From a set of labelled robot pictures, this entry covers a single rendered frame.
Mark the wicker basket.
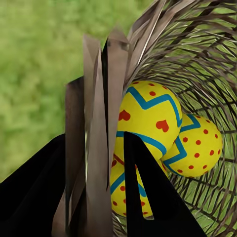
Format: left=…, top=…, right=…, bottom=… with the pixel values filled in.
left=51, top=0, right=237, bottom=237

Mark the easter egg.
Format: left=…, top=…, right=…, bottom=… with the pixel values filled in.
left=160, top=113, right=224, bottom=178
left=110, top=157, right=169, bottom=218
left=113, top=80, right=183, bottom=165

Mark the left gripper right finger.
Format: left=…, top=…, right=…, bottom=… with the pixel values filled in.
left=123, top=131, right=207, bottom=237

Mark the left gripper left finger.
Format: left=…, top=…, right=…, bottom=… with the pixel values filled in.
left=0, top=134, right=65, bottom=237

